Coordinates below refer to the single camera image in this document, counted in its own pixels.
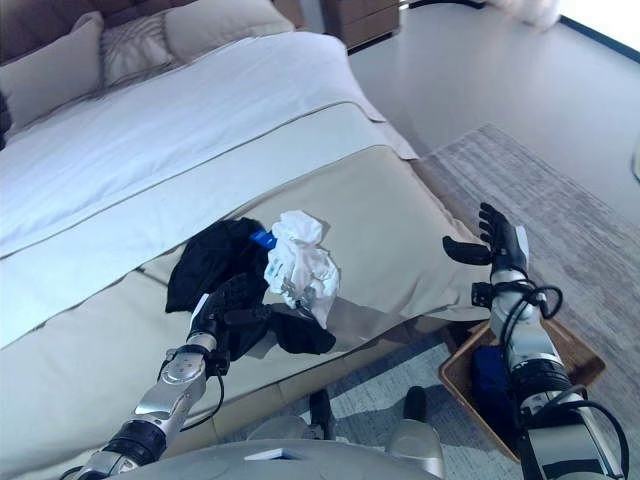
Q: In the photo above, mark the brown wicker basket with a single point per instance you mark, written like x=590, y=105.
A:
x=575, y=357

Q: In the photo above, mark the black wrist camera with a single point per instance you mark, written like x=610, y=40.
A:
x=220, y=362
x=481, y=294

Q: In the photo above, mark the black garment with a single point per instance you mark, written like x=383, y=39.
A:
x=210, y=260

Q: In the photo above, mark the brown wooden nightstand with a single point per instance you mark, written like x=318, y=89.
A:
x=365, y=20

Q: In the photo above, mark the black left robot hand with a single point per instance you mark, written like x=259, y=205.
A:
x=205, y=315

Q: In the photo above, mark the grey robot torso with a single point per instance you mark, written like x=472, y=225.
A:
x=225, y=465

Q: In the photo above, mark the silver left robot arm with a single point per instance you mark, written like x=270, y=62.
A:
x=165, y=400

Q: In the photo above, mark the grey patterned fringed cushion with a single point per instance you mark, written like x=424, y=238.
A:
x=135, y=50

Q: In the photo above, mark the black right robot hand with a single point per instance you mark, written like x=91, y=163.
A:
x=505, y=245

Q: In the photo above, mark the white sheer curtain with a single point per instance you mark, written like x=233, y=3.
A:
x=520, y=10

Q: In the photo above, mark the white garment with blue tag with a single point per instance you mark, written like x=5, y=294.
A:
x=300, y=260

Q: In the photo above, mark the beige pillow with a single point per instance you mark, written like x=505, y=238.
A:
x=225, y=25

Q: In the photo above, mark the silver left robot leg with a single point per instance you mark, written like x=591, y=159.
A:
x=280, y=430

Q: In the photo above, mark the beige bed runner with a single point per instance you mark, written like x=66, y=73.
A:
x=375, y=210

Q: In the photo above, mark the silver right robot leg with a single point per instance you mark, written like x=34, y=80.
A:
x=415, y=445

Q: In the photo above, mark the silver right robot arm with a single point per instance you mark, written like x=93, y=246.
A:
x=530, y=350

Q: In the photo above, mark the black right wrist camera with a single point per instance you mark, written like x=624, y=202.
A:
x=481, y=294

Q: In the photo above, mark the grey striped area rug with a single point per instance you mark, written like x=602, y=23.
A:
x=550, y=200

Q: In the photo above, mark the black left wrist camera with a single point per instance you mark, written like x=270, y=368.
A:
x=220, y=362

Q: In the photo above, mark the large bed with beige blanket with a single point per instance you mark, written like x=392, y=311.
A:
x=150, y=125

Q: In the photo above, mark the navy blue garment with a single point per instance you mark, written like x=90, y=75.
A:
x=487, y=380

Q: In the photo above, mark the silver robot leg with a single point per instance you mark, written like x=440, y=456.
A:
x=280, y=430
x=415, y=445

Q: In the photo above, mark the grey pillow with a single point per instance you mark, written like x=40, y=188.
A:
x=50, y=80

